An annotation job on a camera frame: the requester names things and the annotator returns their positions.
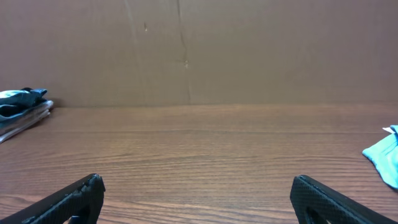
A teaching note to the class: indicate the folded white cloth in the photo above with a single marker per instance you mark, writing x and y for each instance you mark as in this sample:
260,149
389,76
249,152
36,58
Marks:
16,128

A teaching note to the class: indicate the black orange-patterned cycling jersey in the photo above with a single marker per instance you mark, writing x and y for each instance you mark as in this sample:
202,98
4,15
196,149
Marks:
15,102

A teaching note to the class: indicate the folded blue denim jeans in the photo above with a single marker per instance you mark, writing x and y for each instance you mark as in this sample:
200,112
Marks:
27,114

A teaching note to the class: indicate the light blue t-shirt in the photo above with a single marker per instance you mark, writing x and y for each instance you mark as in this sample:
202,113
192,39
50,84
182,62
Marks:
383,156

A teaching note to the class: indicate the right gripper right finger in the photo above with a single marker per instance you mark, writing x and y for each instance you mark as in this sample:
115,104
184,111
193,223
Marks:
316,203

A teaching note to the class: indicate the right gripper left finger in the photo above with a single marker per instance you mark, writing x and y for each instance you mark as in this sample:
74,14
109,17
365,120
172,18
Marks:
79,202

